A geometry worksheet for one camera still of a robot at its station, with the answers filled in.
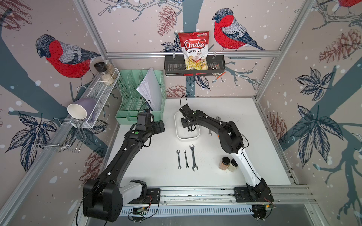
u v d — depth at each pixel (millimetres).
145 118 613
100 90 831
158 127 744
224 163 758
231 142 610
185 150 901
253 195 654
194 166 837
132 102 1097
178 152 898
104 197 385
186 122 904
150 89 951
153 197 740
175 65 951
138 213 703
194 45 806
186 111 835
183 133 974
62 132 585
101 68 778
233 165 749
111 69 856
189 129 1016
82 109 609
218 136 626
